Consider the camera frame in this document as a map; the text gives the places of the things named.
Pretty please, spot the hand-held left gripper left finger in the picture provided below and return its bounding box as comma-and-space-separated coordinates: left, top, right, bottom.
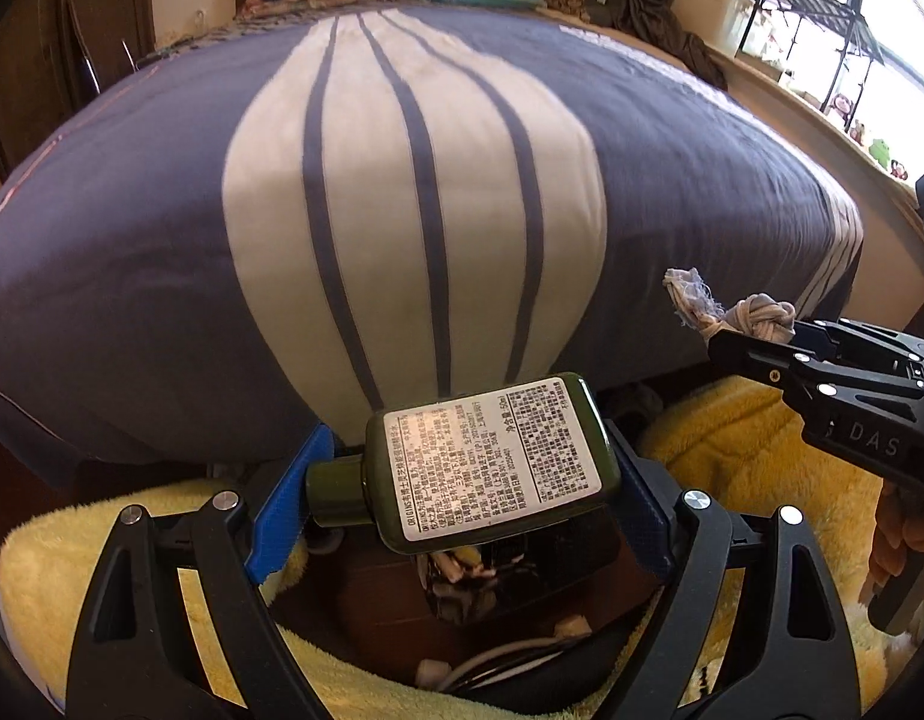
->
64, 424, 335, 720

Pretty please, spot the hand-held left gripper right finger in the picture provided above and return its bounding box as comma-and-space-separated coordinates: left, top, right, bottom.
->
604, 420, 862, 720

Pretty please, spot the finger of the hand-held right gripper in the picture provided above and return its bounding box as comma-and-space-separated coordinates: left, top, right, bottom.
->
796, 317, 924, 381
708, 328, 924, 430

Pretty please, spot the grey white knotted rope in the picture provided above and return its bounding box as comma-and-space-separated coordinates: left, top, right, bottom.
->
663, 266, 797, 350

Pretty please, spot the dark green bottle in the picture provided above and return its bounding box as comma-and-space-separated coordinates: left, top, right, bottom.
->
304, 373, 622, 557

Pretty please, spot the person's right hand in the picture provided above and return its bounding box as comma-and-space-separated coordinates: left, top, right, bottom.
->
859, 480, 924, 608

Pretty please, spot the black cardboard box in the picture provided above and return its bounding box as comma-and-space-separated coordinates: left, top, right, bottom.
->
424, 521, 662, 627

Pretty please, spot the purple white striped blanket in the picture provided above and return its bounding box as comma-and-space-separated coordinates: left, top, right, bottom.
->
0, 4, 864, 466

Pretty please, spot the black metal rack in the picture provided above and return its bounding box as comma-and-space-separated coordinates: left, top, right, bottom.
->
736, 0, 894, 121

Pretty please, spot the white storage box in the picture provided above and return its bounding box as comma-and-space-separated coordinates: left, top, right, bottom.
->
672, 0, 759, 57

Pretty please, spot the brown curtain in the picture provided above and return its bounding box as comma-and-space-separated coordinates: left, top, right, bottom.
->
604, 0, 729, 87

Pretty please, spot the grey patterned bed sheet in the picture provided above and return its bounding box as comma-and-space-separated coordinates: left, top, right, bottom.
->
143, 11, 313, 53

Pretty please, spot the dark wooden wardrobe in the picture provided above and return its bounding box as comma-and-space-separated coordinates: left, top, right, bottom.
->
0, 0, 155, 173

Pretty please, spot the white charger cable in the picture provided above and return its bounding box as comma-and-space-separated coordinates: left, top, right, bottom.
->
417, 615, 592, 691

